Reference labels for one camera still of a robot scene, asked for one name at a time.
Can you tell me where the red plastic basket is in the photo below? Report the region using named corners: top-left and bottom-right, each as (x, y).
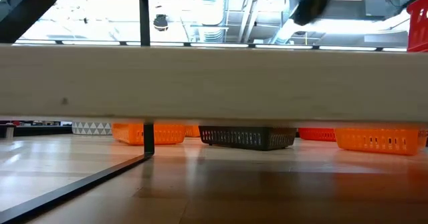
top-left (298, 127), bottom-right (337, 142)
top-left (406, 0), bottom-right (428, 53)

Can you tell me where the black plastic basket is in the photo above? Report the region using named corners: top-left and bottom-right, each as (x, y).
top-left (198, 126), bottom-right (298, 152)

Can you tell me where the orange plastic basket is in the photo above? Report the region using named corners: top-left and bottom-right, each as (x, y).
top-left (185, 124), bottom-right (201, 138)
top-left (112, 122), bottom-right (187, 146)
top-left (334, 127), bottom-right (428, 156)

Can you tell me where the black ceiling dome fixture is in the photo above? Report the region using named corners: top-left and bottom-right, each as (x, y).
top-left (152, 13), bottom-right (169, 32)

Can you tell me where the white triangle-patterned plant pot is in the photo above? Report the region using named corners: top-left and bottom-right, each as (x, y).
top-left (72, 122), bottom-right (113, 136)

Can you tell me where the silver ventilation duct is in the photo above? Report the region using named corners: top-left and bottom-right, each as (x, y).
top-left (199, 0), bottom-right (223, 43)

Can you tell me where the black aluminium rig frame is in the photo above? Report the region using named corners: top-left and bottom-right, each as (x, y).
top-left (0, 125), bottom-right (73, 138)

